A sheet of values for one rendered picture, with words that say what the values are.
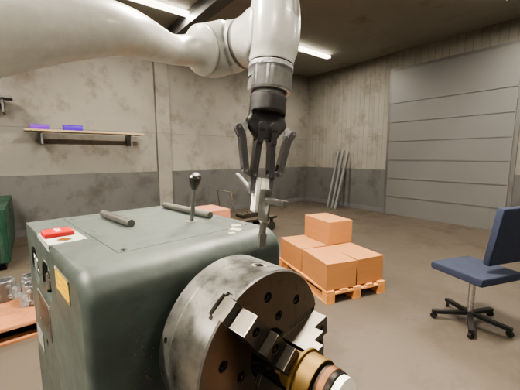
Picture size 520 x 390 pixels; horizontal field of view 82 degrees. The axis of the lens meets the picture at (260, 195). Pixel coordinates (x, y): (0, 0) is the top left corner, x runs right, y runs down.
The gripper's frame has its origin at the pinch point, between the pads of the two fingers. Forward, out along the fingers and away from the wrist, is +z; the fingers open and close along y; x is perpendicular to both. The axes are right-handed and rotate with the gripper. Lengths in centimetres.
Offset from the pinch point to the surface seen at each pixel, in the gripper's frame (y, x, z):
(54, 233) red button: 42.1, -23.2, 13.6
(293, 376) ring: -2.4, 17.0, 27.4
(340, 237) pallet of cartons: -188, -244, 54
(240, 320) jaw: 6.0, 13.2, 19.6
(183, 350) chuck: 14.0, 9.8, 25.7
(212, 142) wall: -99, -698, -91
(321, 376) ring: -5.7, 19.7, 26.0
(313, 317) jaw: -12.3, 4.6, 24.4
